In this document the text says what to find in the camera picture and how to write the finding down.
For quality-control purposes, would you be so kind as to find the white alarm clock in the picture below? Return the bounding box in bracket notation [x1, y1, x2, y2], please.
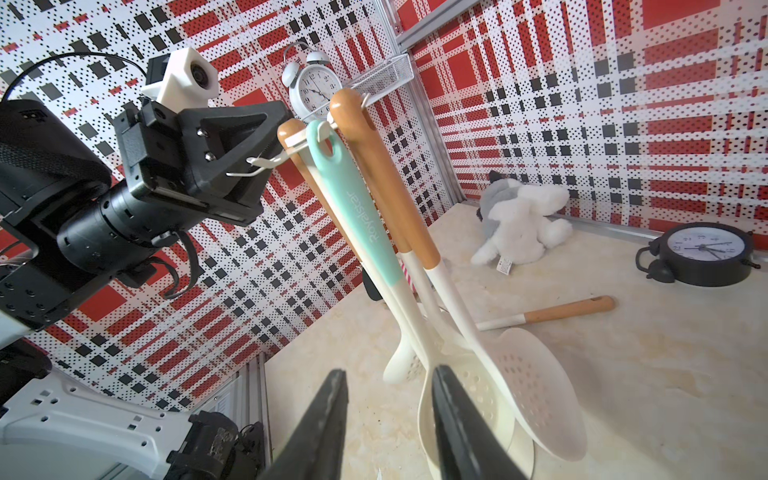
[281, 50, 343, 123]

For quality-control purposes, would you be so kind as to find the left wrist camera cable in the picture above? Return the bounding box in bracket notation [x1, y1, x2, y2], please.
[0, 51, 148, 103]

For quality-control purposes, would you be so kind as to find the small black alarm clock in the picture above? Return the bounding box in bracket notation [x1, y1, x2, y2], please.
[635, 222, 761, 288]

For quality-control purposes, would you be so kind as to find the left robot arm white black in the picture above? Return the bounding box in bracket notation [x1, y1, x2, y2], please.
[1, 99, 291, 479]

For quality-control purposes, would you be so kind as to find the grey white plush toy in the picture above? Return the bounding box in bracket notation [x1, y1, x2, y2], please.
[471, 170, 573, 266]

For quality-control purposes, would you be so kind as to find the cream utensil rack stand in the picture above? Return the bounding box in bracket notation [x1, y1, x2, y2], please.
[252, 96, 535, 479]

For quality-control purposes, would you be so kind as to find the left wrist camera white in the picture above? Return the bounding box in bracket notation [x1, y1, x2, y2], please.
[141, 48, 220, 113]

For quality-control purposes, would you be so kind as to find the slotted spoon wooden handle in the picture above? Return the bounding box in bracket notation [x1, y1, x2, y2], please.
[477, 295, 616, 331]

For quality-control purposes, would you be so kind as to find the skimmer wooden handle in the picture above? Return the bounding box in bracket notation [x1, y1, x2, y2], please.
[277, 117, 433, 385]
[330, 89, 587, 461]

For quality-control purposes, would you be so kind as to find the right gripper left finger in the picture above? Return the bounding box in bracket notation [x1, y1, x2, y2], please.
[258, 369, 349, 479]

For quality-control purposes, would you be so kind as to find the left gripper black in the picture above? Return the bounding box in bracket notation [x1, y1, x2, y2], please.
[113, 100, 292, 226]

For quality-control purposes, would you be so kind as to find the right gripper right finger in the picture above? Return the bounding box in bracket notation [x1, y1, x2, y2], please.
[431, 365, 526, 479]

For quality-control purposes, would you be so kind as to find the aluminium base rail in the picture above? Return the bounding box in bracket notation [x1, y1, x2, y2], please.
[204, 353, 272, 470]

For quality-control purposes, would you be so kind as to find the white wire shelf basket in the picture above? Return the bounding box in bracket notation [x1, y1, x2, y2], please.
[299, 52, 416, 124]

